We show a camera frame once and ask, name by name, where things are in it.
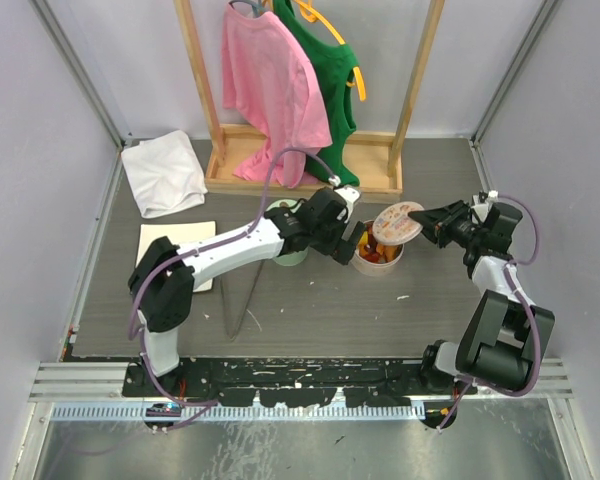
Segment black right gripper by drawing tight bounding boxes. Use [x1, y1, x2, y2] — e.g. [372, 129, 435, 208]
[408, 200, 486, 249]

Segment round silver tin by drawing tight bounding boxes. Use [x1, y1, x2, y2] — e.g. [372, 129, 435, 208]
[351, 220, 404, 277]

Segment silver embossed tin lid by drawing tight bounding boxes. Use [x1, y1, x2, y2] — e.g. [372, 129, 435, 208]
[372, 201, 424, 246]

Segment mint green tin canister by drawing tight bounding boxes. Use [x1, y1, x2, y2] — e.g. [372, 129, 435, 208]
[267, 199, 308, 267]

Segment metal serving tongs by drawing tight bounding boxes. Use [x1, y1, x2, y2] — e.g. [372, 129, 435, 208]
[218, 264, 266, 344]

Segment white square plate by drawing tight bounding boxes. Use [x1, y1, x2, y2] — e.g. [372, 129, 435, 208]
[135, 221, 217, 265]

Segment white cloth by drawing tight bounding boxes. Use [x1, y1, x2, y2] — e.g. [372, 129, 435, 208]
[121, 130, 208, 219]

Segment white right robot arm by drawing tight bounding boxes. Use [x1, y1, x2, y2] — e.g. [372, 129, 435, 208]
[409, 196, 555, 396]

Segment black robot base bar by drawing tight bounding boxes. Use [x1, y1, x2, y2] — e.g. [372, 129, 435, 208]
[122, 354, 479, 409]

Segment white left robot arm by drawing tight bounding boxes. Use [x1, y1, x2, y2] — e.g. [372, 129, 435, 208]
[128, 185, 365, 396]

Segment orange fried shrimp piece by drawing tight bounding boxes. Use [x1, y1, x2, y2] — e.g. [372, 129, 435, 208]
[384, 245, 401, 262]

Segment wooden clothes rack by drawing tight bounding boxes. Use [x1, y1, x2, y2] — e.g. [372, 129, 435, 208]
[173, 0, 446, 205]

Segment green t-shirt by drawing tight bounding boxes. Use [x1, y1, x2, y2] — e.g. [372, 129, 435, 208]
[273, 1, 360, 187]

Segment pink t-shirt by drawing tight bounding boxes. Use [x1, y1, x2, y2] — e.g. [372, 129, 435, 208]
[222, 5, 332, 182]

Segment orange clothes hanger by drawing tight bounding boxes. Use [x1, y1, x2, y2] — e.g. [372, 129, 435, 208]
[289, 0, 369, 103]

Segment grey clothes hanger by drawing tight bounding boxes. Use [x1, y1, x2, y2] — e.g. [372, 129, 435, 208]
[228, 0, 269, 18]

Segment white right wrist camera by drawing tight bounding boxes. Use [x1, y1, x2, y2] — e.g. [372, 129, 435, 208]
[470, 190, 499, 223]

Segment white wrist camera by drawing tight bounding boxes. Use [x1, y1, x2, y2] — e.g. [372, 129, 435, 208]
[470, 190, 499, 223]
[329, 175, 361, 212]

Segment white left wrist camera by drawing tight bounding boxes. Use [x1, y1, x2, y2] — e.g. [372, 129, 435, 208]
[329, 175, 361, 212]

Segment aluminium corner frame post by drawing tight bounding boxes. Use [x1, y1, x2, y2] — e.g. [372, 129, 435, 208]
[471, 0, 562, 147]

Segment white slotted cable duct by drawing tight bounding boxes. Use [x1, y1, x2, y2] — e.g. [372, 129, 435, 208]
[50, 401, 425, 423]

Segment left aluminium frame post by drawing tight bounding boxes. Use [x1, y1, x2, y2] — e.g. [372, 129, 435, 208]
[29, 0, 126, 150]

